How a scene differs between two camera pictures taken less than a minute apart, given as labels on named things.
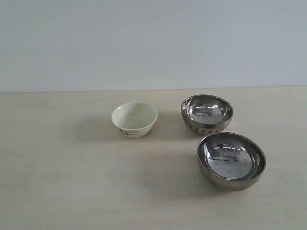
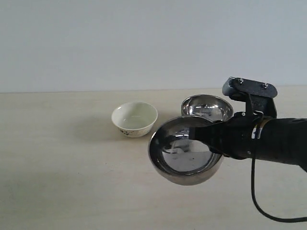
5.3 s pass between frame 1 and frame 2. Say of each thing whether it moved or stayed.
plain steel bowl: moved
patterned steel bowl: stayed
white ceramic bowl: stayed
